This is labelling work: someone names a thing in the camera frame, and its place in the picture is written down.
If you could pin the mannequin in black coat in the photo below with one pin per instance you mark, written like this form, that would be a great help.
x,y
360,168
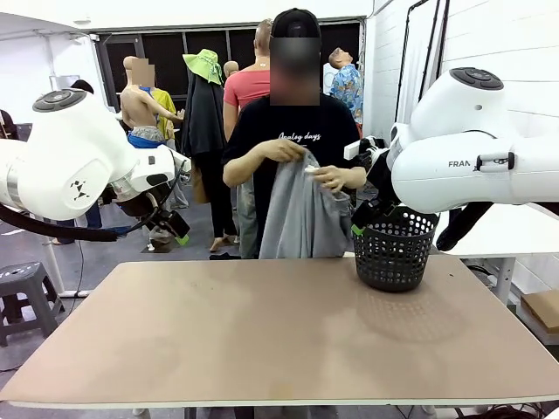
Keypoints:
x,y
203,122

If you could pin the mannequin with yellow shirt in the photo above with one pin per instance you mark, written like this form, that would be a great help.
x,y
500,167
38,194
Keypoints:
x,y
166,107

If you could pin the large white side table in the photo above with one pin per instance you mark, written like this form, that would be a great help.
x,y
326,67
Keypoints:
x,y
515,235

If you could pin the person's right forearm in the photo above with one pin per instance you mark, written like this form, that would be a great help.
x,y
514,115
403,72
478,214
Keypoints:
x,y
240,168

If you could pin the green sun hat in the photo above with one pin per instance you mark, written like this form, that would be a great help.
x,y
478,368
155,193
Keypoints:
x,y
205,65

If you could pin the black baseball cap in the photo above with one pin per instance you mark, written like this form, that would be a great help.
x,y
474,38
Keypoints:
x,y
294,22

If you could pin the mannequin with red top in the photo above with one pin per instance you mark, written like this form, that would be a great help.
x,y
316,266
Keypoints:
x,y
246,87

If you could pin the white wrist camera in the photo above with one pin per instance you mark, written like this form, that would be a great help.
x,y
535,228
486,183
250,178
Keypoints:
x,y
356,149
183,162

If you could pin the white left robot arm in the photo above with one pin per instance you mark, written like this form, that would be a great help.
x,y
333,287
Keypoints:
x,y
65,153

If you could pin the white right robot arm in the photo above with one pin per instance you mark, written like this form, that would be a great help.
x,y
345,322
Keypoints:
x,y
458,144

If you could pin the person's right hand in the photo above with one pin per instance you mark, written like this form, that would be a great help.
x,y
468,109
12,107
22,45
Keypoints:
x,y
281,150

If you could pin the person's left forearm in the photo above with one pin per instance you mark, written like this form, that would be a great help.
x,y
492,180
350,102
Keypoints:
x,y
357,178

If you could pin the black cloth on floor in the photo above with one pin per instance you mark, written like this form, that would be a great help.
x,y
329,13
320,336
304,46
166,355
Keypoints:
x,y
225,256

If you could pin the dark window wall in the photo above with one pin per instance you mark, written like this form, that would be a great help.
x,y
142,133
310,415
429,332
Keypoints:
x,y
170,57

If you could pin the grey plastic stool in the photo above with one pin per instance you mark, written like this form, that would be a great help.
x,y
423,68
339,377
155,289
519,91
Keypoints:
x,y
24,283

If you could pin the grey shorts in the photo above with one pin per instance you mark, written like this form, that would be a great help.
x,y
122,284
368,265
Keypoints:
x,y
301,209

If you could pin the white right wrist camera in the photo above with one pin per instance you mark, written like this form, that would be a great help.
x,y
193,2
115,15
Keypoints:
x,y
356,149

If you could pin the bare-chested mannequin with shorts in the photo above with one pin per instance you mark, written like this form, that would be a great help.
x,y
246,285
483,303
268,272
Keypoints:
x,y
137,105

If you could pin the mannequin in floral shirt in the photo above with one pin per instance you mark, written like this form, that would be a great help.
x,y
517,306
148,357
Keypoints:
x,y
347,87

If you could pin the black backdrop stand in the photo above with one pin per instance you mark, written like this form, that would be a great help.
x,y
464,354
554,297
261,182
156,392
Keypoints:
x,y
406,52

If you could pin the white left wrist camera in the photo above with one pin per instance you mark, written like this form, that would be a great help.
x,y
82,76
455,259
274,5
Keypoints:
x,y
183,162

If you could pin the grey wall-mounted screen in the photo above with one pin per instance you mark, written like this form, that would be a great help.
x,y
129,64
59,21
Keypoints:
x,y
63,82

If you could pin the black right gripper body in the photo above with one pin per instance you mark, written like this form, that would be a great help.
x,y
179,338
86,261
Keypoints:
x,y
381,179

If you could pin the person's left hand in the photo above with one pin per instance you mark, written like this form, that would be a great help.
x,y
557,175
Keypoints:
x,y
334,178

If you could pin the black perforated plastic basket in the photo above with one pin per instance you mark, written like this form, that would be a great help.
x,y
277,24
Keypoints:
x,y
395,257

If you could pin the person in black t-shirt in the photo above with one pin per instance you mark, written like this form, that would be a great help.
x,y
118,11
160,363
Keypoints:
x,y
297,124

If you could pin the black green-tipped right gripper finger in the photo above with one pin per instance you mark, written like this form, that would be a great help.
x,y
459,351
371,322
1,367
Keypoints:
x,y
364,216
388,211

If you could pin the white ceiling sensor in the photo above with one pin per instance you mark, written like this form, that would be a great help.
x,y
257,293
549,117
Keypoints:
x,y
81,19

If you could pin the brown cardboard box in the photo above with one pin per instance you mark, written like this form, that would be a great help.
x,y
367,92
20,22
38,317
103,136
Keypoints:
x,y
543,310

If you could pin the bald mannequin head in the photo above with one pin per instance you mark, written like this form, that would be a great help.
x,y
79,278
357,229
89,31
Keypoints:
x,y
231,69

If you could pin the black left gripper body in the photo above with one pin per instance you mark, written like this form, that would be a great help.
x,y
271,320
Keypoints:
x,y
142,209

